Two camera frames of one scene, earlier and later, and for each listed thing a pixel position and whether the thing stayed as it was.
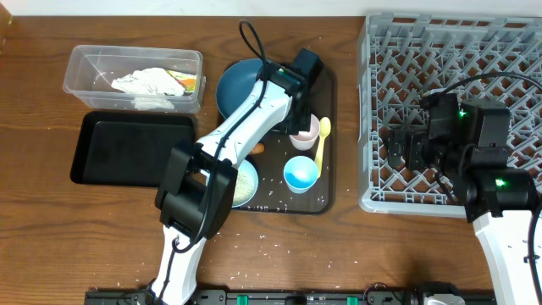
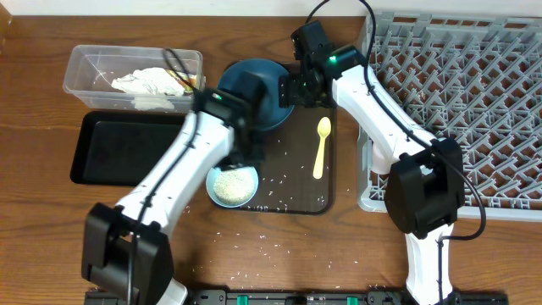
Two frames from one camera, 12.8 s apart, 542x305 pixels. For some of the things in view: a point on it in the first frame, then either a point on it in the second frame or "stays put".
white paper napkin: (151, 88) stays put
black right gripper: (414, 149) → (286, 91)
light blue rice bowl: (246, 184) stays put
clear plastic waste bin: (136, 78) stays put
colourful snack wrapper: (187, 80) stays put
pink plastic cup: (306, 140) → (382, 158)
